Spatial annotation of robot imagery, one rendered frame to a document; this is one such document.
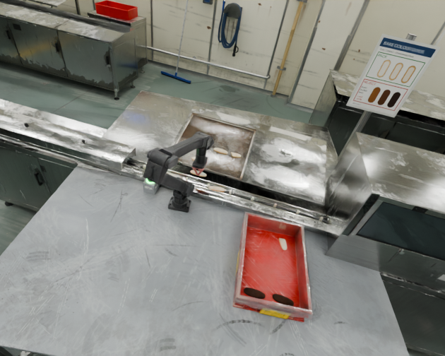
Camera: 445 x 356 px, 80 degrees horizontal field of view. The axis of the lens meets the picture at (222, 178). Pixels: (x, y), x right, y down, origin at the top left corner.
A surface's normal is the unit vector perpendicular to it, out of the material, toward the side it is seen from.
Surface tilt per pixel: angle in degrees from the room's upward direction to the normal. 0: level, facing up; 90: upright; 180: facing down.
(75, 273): 0
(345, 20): 90
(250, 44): 90
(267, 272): 0
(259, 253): 0
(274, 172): 10
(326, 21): 90
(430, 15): 90
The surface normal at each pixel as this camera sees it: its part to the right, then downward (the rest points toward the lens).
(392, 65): -0.24, 0.62
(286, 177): 0.11, -0.62
